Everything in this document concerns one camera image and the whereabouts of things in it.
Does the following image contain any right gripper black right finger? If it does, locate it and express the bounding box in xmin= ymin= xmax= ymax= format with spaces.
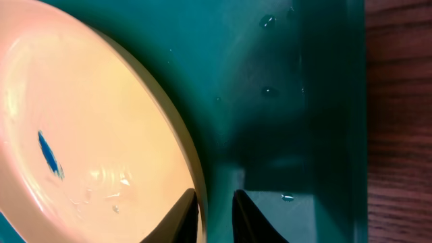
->
xmin=232 ymin=190 xmax=288 ymax=243

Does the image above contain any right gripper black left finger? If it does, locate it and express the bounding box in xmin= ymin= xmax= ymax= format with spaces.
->
xmin=140 ymin=188 xmax=198 ymax=243

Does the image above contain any yellow plate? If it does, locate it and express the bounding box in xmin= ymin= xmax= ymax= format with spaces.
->
xmin=1 ymin=1 xmax=207 ymax=242

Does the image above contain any blue plastic tray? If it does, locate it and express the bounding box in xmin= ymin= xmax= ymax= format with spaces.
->
xmin=0 ymin=0 xmax=369 ymax=243

